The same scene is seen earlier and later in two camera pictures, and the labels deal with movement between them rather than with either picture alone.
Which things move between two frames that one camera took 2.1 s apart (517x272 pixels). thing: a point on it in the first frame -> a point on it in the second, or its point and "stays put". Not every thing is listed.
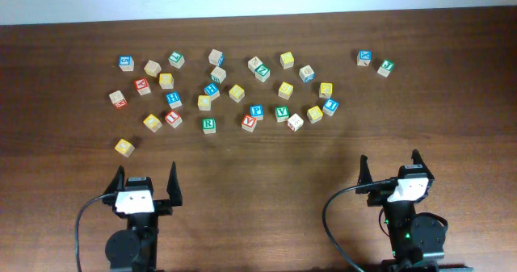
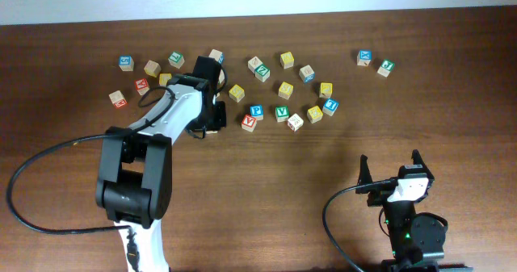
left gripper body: [160, 208] -> [213, 119]
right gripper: [377, 194] stays put
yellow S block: [236, 93] stays put
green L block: [176, 60] stays put
